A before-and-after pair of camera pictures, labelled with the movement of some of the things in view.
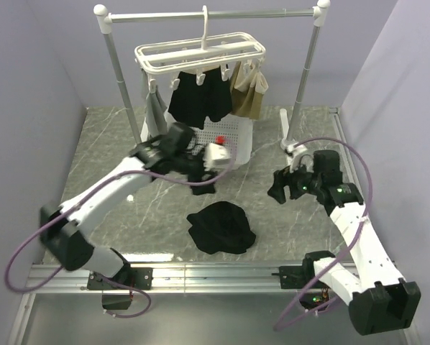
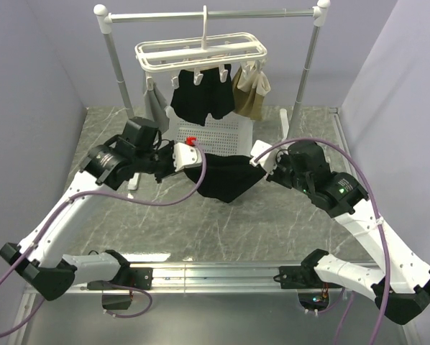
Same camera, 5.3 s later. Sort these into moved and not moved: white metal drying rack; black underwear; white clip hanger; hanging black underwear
Moved: black underwear
Not moved: hanging black underwear; white clip hanger; white metal drying rack
